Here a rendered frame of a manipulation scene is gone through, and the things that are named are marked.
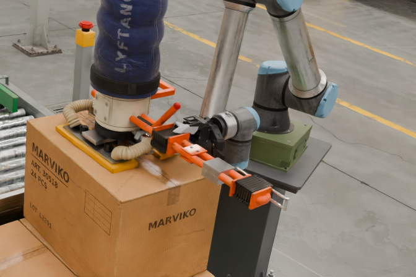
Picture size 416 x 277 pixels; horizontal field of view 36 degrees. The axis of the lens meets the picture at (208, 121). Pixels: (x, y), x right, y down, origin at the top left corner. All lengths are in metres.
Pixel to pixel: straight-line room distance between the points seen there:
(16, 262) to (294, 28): 1.23
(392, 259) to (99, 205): 2.09
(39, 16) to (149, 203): 3.93
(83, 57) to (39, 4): 2.56
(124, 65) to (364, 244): 2.15
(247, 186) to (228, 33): 0.66
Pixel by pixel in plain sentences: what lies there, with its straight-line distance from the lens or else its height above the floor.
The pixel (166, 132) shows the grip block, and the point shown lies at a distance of 1.99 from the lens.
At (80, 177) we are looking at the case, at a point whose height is 0.91.
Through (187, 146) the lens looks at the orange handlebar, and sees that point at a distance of 1.92.
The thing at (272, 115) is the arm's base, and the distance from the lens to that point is 2.68.
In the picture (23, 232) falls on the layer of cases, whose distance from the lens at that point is 2.45.
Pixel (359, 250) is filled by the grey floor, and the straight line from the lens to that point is 3.69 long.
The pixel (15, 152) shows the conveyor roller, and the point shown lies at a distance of 2.97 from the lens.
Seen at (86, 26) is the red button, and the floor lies 1.03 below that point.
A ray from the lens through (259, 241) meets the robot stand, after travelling 2.89.
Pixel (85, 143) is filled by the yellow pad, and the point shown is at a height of 0.97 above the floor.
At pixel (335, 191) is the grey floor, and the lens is 4.21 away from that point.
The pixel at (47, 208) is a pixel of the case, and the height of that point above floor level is 0.69.
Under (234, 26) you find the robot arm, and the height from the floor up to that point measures 1.37.
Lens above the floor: 1.95
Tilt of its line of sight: 24 degrees down
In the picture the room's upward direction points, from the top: 9 degrees clockwise
